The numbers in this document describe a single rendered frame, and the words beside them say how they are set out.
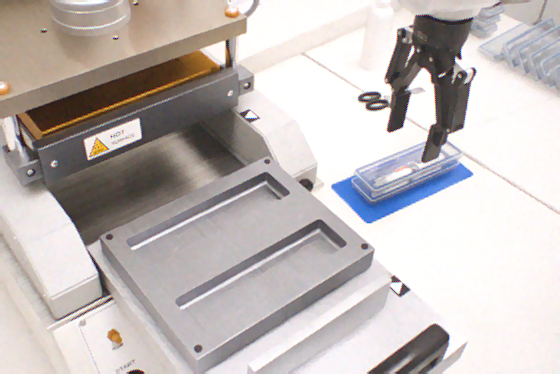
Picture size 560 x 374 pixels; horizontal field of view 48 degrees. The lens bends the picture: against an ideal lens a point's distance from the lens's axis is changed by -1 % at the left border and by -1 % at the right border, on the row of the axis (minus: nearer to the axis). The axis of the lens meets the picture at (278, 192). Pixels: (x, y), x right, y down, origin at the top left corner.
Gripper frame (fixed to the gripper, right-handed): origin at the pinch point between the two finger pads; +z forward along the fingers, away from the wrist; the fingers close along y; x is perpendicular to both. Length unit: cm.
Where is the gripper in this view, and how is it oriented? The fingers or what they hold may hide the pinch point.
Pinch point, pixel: (415, 130)
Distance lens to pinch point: 99.7
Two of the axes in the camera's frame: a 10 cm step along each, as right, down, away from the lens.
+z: -0.5, 7.2, 7.0
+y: 5.3, 6.1, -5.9
